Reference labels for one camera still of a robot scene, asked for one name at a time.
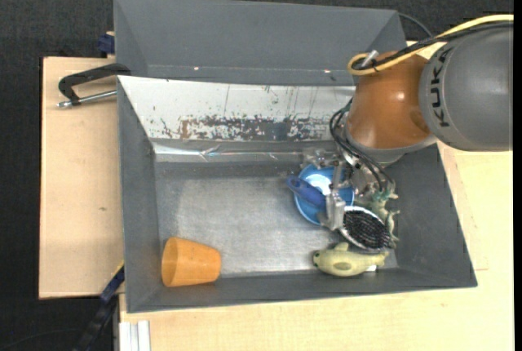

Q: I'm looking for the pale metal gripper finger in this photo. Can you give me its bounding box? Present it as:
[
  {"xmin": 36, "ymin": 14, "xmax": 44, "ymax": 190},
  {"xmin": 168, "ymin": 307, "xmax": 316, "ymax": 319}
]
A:
[
  {"xmin": 303, "ymin": 148, "xmax": 342, "ymax": 171},
  {"xmin": 324, "ymin": 165, "xmax": 348, "ymax": 231}
]

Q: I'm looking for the blue round bowl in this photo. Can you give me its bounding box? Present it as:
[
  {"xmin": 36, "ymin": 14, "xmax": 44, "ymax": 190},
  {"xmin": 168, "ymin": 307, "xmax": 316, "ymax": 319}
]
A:
[{"xmin": 293, "ymin": 163, "xmax": 356, "ymax": 226}]

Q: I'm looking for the green toy animal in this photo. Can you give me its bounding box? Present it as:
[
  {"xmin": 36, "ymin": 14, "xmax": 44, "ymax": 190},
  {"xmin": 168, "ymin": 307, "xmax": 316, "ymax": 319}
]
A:
[{"xmin": 361, "ymin": 181, "xmax": 401, "ymax": 248}]

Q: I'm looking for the pale green toy fish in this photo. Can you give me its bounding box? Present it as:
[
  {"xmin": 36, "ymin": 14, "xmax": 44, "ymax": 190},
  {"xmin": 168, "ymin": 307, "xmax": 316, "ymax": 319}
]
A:
[{"xmin": 312, "ymin": 242, "xmax": 391, "ymax": 278}]

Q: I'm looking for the grey metal bin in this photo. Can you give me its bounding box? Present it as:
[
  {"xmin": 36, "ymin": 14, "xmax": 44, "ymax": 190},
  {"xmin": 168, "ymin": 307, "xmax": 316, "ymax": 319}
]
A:
[{"xmin": 113, "ymin": 0, "xmax": 478, "ymax": 313}]

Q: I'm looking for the orange plastic cup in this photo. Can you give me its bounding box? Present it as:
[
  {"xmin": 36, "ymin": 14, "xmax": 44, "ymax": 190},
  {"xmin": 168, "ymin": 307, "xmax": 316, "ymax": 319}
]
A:
[{"xmin": 161, "ymin": 236, "xmax": 223, "ymax": 287}]

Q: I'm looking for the pale wood board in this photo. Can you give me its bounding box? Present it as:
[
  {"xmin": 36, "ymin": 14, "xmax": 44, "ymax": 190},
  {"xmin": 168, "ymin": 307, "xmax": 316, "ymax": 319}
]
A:
[{"xmin": 38, "ymin": 56, "xmax": 490, "ymax": 300}]

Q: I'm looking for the blue-handled hair brush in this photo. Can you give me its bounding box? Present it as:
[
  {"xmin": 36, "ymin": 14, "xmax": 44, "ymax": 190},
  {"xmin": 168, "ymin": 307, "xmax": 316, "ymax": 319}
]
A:
[{"xmin": 285, "ymin": 174, "xmax": 394, "ymax": 252}]

